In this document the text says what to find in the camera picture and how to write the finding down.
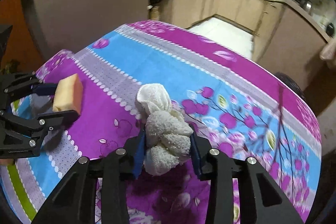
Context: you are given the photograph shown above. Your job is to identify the beige kitchen base cabinets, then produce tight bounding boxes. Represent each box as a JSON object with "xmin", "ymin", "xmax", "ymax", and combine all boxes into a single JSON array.
[{"xmin": 159, "ymin": 0, "xmax": 329, "ymax": 89}]

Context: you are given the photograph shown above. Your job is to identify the floral striped tablecloth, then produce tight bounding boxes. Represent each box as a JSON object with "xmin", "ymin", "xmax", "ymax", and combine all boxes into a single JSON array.
[{"xmin": 1, "ymin": 20, "xmax": 322, "ymax": 223}]

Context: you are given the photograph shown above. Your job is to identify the yellow sponge block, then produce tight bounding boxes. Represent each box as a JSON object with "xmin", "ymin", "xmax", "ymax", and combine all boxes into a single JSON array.
[{"xmin": 52, "ymin": 73, "xmax": 83, "ymax": 115}]

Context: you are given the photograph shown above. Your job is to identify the white knotted cloth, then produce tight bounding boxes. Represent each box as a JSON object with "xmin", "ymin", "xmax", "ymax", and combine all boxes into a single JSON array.
[{"xmin": 135, "ymin": 83, "xmax": 193, "ymax": 176}]

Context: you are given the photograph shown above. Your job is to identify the blue plastic garbage bag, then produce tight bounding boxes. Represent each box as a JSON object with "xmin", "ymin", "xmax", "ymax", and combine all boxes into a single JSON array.
[{"xmin": 274, "ymin": 72, "xmax": 306, "ymax": 102}]

